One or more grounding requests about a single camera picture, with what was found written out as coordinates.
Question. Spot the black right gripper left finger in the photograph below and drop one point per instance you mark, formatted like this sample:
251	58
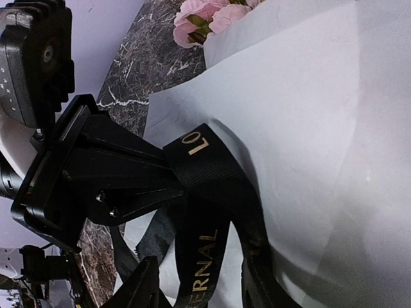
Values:
141	289

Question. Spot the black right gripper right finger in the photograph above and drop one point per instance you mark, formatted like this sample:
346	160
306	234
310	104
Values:
259	288

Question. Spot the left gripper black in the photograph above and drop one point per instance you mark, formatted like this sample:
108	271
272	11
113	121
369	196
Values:
110	177

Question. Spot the black ribbon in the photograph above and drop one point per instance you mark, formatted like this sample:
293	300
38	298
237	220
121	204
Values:
217	194

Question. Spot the small pink fake rose stem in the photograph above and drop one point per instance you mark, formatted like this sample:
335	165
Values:
197	20

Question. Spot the translucent white wrapping paper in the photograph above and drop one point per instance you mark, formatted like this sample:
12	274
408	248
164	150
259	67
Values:
313	100

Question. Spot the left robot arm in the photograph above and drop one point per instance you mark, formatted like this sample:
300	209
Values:
34	267

